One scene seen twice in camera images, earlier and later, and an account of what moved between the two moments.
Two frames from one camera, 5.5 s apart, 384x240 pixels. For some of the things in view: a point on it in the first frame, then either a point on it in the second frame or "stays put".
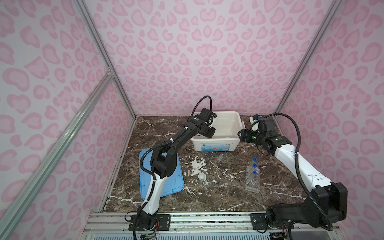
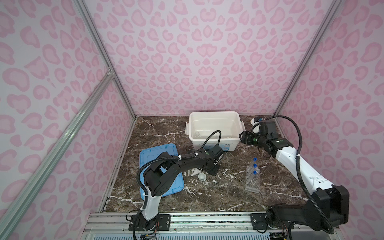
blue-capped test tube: [254, 172] stays put
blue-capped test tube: [252, 169] stays put
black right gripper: [248, 132] stays put
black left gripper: [210, 134] to [215, 172]
